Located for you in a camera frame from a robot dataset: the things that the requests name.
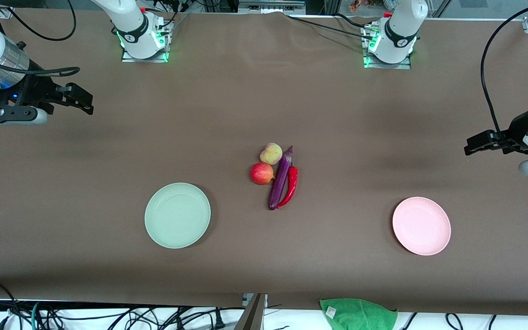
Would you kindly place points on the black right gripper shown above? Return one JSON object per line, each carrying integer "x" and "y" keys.
{"x": 36, "y": 94}

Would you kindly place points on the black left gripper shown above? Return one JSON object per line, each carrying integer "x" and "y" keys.
{"x": 515, "y": 129}

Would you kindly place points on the red chili pepper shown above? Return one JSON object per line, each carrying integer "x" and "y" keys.
{"x": 292, "y": 183}

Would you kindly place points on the red apple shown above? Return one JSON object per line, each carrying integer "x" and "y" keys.
{"x": 261, "y": 174}

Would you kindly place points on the long purple eggplant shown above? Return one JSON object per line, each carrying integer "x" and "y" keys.
{"x": 278, "y": 188}

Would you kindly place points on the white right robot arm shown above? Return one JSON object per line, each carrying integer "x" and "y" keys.
{"x": 131, "y": 27}

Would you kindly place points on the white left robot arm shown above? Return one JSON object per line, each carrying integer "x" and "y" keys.
{"x": 399, "y": 27}

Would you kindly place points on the brown table cover sheet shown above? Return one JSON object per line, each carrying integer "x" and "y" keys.
{"x": 62, "y": 183}

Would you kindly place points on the pink round plate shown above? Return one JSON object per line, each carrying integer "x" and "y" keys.
{"x": 422, "y": 227}

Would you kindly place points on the pale green round plate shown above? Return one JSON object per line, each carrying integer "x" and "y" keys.
{"x": 177, "y": 229}

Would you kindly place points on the orange background object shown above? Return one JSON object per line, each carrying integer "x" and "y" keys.
{"x": 355, "y": 5}

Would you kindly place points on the yellow pink peach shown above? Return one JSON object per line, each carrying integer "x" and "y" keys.
{"x": 271, "y": 153}

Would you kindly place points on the green towel cloth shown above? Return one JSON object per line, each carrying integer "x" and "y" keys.
{"x": 360, "y": 316}

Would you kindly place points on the grey metal box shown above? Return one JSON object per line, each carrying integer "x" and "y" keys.
{"x": 268, "y": 7}

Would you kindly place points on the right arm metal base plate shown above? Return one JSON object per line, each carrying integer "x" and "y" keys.
{"x": 154, "y": 58}

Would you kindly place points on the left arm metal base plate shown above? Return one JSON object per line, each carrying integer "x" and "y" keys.
{"x": 404, "y": 66}

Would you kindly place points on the grey aluminium post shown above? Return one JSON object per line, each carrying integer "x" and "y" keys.
{"x": 252, "y": 316}

